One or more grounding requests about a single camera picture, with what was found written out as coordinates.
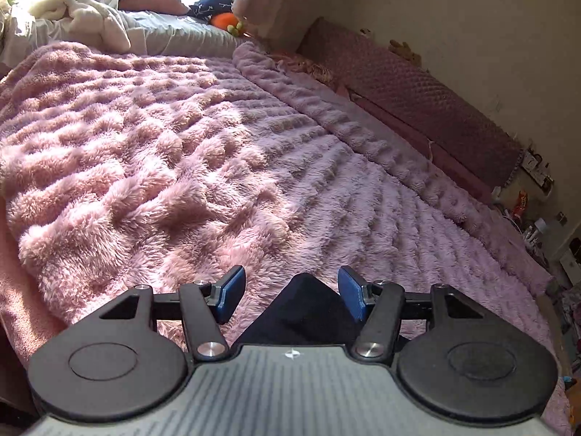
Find black pants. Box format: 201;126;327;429
234;274;361;347

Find pink fluffy blanket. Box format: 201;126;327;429
1;43;572;435

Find cluttered nightstand items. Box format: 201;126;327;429
495;146;580;264

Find maroon quilted headboard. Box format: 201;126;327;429
297;18;524;188

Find orange plush toy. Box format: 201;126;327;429
210;13;245;37

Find dark blue patterned pillow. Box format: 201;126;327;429
187;0;233;22

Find pink long pillow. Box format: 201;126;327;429
119;0;189;16

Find white crumpled blanket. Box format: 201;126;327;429
1;0;147;71

